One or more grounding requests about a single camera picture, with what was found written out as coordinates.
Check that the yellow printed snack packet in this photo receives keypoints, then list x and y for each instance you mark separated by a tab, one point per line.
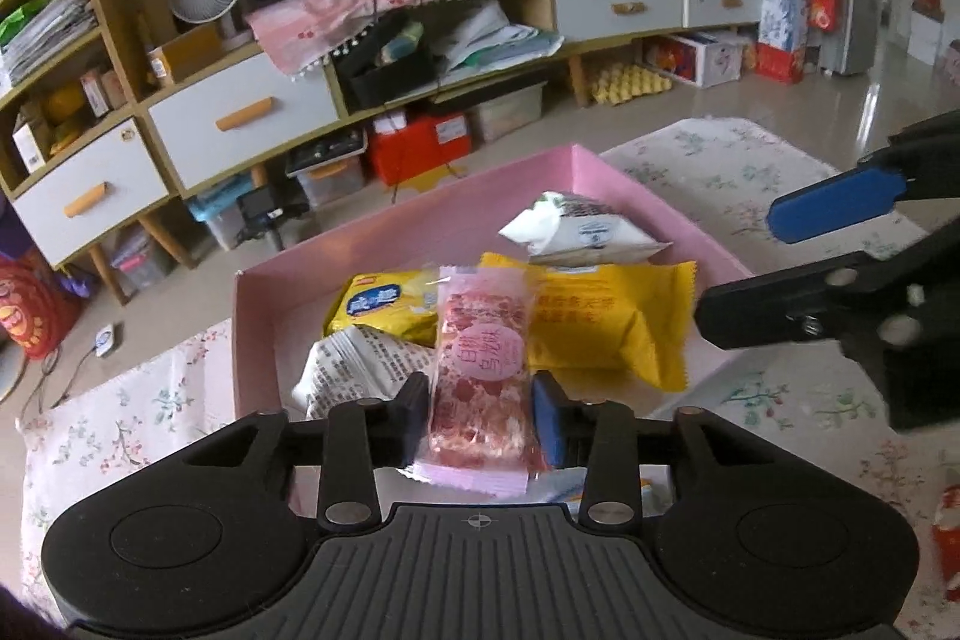
600	325

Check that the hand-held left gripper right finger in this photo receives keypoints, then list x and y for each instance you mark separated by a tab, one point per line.
549	422

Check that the red printed round bag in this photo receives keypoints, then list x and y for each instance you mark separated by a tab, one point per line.
34	310

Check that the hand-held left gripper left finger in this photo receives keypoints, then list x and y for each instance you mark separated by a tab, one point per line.
414	422

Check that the yellow blue cracker packet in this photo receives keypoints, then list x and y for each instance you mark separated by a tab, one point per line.
382	302

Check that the yellow egg tray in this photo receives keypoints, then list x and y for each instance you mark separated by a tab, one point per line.
630	85

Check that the small clear storage bin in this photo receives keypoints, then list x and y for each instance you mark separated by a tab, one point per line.
142	265

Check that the pink cardboard box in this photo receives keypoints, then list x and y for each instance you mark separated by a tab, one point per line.
277	302

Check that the white gift box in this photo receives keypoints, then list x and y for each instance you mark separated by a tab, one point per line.
697	59

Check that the low wooden cabinet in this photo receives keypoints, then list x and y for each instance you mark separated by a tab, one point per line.
337	100

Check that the blue white printed box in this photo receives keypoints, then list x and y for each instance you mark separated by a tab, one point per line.
784	10

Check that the black camera device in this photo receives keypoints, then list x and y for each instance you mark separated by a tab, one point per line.
262	212

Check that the small red gift box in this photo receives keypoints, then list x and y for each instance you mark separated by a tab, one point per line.
780	63

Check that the small white box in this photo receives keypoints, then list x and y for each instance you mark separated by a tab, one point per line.
26	149

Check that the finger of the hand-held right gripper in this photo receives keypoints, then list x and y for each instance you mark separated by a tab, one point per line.
787	302
832	209

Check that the white printed packet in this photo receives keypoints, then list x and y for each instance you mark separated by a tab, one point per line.
360	370

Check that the black-lid clear storage bin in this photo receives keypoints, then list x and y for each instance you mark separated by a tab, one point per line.
326	175

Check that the small brown box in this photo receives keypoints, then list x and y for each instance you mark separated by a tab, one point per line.
97	93

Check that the brown cardboard box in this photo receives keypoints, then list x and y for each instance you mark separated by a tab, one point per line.
187	55

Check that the red storage box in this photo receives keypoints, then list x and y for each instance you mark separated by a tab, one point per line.
420	149

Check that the pile of papers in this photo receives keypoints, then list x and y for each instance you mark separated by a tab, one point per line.
487	40

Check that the stack of shelf papers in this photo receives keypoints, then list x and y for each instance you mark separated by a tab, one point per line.
45	33

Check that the yellow bag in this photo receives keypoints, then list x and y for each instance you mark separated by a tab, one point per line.
64	108

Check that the blue-lid clear storage bin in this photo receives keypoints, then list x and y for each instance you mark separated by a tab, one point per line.
221	220

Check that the pink nougat bar packet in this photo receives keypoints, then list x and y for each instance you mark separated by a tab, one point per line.
480	370

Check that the black storage box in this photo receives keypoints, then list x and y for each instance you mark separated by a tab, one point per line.
390	85

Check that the tall wooden shelf cabinet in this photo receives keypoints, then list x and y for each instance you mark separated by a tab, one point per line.
120	33

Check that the red snack packet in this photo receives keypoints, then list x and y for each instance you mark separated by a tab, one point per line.
946	535

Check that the white dark-print snack packet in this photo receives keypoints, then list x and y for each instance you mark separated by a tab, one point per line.
577	227

